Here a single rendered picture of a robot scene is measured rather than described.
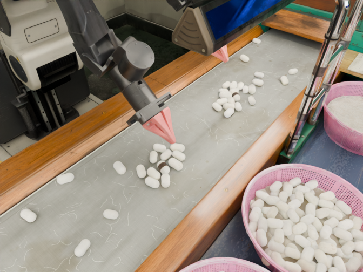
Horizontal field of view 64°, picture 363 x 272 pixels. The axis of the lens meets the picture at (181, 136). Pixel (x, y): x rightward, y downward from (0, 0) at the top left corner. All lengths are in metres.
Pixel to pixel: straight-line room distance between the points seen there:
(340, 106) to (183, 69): 0.50
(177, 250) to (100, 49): 0.42
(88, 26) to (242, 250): 0.55
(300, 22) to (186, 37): 0.77
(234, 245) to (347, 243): 0.22
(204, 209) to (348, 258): 0.29
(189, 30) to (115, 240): 0.41
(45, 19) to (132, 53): 0.63
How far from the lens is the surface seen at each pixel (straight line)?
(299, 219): 0.68
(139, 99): 0.62
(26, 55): 1.12
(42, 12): 1.17
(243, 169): 0.67
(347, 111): 0.98
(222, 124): 0.81
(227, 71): 1.04
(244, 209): 0.61
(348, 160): 0.92
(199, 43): 0.49
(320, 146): 0.92
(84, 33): 0.61
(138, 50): 0.58
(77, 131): 0.79
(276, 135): 0.77
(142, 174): 0.67
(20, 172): 0.75
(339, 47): 0.76
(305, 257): 0.62
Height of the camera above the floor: 1.27
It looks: 44 degrees down
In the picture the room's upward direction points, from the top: straight up
